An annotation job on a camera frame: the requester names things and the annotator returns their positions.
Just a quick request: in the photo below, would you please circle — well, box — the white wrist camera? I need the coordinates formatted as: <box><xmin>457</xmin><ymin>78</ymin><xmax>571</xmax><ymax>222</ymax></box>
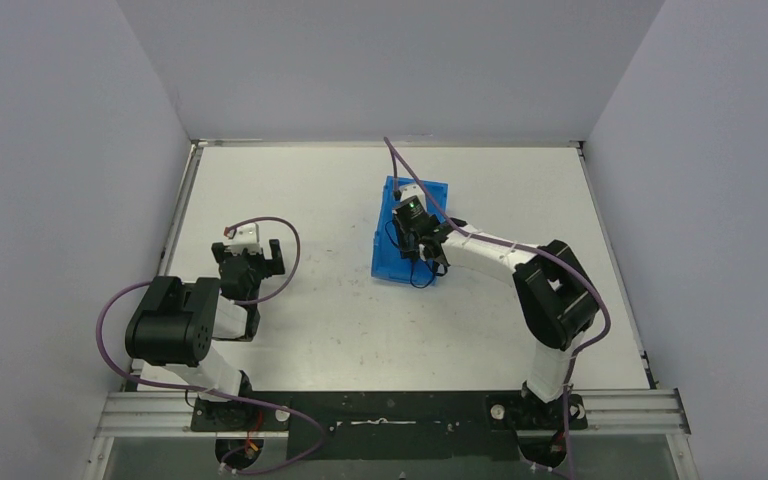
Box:
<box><xmin>395</xmin><ymin>183</ymin><xmax>426</xmax><ymax>204</ymax></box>
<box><xmin>223</xmin><ymin>223</ymin><xmax>262</xmax><ymax>256</ymax></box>

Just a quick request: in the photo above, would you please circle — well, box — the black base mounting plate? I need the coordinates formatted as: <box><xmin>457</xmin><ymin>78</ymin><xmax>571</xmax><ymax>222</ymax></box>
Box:
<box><xmin>189</xmin><ymin>390</ymin><xmax>588</xmax><ymax>468</ymax></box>

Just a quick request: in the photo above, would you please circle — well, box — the blue plastic bin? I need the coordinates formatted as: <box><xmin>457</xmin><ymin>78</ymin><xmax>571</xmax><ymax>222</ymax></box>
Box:
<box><xmin>371</xmin><ymin>176</ymin><xmax>436</xmax><ymax>287</ymax></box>

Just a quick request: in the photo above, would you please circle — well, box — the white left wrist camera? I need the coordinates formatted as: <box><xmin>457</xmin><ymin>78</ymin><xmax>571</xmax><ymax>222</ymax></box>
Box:
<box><xmin>223</xmin><ymin>223</ymin><xmax>262</xmax><ymax>256</ymax></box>

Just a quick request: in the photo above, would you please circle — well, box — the aluminium back table rail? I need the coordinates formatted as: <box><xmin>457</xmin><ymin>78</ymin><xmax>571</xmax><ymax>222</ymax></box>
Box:
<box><xmin>191</xmin><ymin>138</ymin><xmax>585</xmax><ymax>149</ymax></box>

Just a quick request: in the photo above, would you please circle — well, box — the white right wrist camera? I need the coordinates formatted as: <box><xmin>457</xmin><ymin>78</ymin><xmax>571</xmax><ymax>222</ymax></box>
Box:
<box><xmin>395</xmin><ymin>183</ymin><xmax>426</xmax><ymax>204</ymax></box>

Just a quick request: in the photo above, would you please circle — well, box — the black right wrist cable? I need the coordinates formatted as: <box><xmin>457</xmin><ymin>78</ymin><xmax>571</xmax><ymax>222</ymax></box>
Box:
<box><xmin>384</xmin><ymin>218</ymin><xmax>452</xmax><ymax>290</ymax></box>

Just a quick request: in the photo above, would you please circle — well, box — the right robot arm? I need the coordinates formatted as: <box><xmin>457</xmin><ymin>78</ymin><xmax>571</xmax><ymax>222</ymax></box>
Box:
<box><xmin>391</xmin><ymin>194</ymin><xmax>599</xmax><ymax>430</ymax></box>

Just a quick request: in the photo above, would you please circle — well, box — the aluminium left table rail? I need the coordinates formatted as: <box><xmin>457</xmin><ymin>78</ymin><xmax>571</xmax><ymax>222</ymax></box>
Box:
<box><xmin>156</xmin><ymin>140</ymin><xmax>203</xmax><ymax>275</ymax></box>

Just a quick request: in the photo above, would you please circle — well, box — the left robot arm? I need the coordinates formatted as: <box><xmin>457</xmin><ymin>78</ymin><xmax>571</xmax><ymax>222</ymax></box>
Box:
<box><xmin>125</xmin><ymin>239</ymin><xmax>286</xmax><ymax>431</ymax></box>

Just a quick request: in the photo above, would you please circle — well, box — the aluminium front frame rail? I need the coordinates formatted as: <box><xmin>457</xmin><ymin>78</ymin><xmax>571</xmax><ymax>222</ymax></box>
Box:
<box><xmin>96</xmin><ymin>389</ymin><xmax>690</xmax><ymax>438</ymax></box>

